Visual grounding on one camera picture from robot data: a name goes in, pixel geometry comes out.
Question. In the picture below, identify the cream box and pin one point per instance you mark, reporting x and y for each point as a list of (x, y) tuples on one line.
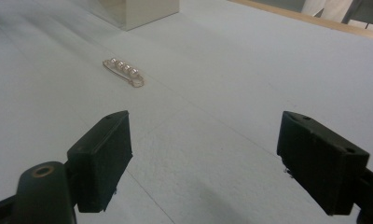
[(138, 11)]

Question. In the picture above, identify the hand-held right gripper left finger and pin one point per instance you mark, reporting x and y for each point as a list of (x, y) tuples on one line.
[(102, 161)]

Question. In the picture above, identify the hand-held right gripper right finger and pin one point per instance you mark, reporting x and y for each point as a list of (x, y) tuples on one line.
[(318, 161)]

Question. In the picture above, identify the silver beaded metal clasp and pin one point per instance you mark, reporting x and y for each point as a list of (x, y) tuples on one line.
[(125, 71)]

